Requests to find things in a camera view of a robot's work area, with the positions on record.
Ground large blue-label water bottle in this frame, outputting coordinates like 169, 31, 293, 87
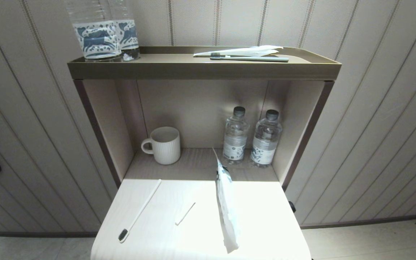
65, 0, 123, 61
109, 0, 140, 61

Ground white toothbrush black bristles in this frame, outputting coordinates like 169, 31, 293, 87
118, 179, 162, 243

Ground grey toothbrush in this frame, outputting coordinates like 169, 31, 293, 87
210, 53, 289, 63

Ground white paper wrapper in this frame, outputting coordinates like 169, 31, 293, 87
193, 45, 283, 57

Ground beige open shelf cabinet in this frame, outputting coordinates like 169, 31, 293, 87
74, 79, 335, 192

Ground white blue horse-print bag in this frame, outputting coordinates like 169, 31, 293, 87
212, 147, 240, 254

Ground small clear water bottle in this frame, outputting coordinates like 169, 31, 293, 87
250, 109, 283, 168
223, 106, 249, 165

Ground white ribbed ceramic mug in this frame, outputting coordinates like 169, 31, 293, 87
141, 126, 181, 165

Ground small white stick packet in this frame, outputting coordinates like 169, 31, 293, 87
175, 202, 196, 226

